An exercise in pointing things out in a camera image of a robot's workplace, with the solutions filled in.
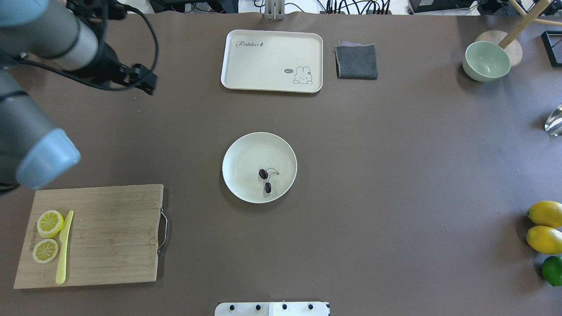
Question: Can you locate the cream rabbit tray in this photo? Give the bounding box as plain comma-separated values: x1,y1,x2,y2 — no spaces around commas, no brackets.
221,29,323,93

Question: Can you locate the yellow plastic knife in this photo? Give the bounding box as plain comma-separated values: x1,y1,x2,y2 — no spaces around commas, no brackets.
55,210,74,285

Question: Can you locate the grey folded cloth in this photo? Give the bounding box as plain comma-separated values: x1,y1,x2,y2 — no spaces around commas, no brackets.
335,42,378,80

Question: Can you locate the lemon slice near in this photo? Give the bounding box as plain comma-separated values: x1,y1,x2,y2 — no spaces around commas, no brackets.
32,238,59,264

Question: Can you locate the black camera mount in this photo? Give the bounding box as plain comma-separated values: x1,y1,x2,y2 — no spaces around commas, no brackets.
65,0,128,20

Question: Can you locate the wooden cup rack stand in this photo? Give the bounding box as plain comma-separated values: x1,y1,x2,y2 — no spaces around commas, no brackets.
475,0,561,68

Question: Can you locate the mint green bowl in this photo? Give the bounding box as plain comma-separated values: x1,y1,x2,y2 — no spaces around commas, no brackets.
462,41,511,83

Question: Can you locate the lemon slice far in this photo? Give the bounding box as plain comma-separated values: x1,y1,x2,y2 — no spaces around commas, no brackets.
36,210,64,238

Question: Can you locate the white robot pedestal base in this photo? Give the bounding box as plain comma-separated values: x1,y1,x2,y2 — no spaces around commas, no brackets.
214,301,331,316

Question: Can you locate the wooden cutting board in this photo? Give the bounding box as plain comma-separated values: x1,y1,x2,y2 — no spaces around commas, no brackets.
14,184,165,289

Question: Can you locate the yellow lemon near lime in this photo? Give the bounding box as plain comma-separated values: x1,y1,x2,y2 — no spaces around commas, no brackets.
526,201,562,228

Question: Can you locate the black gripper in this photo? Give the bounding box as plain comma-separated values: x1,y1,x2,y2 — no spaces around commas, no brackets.
86,42,157,96

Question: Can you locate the yellow lemon near scoop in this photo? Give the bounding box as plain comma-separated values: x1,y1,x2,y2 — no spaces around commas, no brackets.
526,226,562,255

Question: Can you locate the lemon slice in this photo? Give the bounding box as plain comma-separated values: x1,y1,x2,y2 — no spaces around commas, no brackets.
32,238,59,264
36,210,64,238

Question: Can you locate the green lime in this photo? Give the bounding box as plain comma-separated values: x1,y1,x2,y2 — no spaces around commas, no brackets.
541,256,562,287

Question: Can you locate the aluminium frame post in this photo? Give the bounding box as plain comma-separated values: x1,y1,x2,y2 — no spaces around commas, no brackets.
263,0,285,21

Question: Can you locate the steel scoop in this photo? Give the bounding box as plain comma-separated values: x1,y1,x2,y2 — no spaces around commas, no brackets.
544,104,562,136

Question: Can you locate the dark red cherry pair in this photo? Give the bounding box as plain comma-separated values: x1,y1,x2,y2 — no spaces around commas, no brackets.
258,168,280,194

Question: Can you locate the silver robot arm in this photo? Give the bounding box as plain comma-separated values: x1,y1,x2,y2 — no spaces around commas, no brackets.
0,0,159,194

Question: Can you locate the cream round plate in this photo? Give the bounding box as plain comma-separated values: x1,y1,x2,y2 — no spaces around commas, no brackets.
222,132,298,204

